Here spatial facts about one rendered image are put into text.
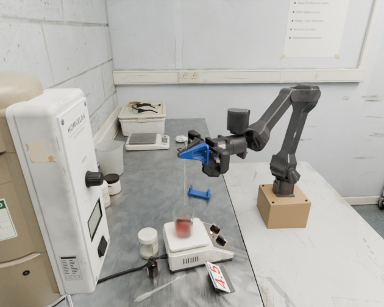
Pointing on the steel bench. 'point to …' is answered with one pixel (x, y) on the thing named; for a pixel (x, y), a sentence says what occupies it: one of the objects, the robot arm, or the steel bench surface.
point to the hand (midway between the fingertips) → (189, 153)
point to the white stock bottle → (105, 194)
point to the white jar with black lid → (113, 181)
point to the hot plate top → (198, 237)
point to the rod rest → (199, 193)
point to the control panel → (216, 238)
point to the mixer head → (41, 194)
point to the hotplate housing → (194, 256)
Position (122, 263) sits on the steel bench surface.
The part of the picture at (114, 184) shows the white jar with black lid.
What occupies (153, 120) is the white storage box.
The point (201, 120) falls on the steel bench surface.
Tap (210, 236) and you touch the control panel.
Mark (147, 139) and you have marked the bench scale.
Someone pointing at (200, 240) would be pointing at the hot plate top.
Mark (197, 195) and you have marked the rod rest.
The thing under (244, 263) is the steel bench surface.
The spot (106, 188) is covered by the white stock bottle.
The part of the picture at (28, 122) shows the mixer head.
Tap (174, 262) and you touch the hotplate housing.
